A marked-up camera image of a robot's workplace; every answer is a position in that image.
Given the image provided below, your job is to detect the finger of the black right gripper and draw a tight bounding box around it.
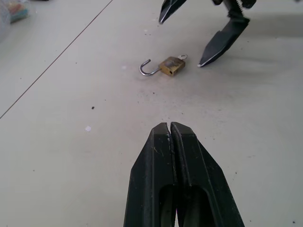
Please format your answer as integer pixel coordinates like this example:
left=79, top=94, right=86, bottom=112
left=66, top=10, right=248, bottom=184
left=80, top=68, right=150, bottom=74
left=197, top=7, right=250, bottom=68
left=159, top=0, right=188, bottom=25

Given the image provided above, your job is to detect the brass padlock with steel shackle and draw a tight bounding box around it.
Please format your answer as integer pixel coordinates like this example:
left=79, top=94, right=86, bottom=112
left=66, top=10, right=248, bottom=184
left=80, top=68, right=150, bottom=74
left=139, top=56, right=186, bottom=78

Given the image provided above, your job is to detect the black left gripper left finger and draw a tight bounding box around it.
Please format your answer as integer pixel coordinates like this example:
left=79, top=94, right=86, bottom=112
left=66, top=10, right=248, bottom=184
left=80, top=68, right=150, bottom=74
left=123, top=122, right=178, bottom=227

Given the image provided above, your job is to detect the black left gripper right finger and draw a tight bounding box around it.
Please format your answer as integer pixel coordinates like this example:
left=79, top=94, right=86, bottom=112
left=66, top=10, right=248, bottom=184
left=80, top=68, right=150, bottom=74
left=170, top=121, right=246, bottom=227

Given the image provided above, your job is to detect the clear container with colourful items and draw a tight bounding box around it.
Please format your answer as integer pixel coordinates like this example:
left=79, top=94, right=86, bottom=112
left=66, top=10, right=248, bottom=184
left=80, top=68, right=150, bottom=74
left=0, top=0, right=31, bottom=25

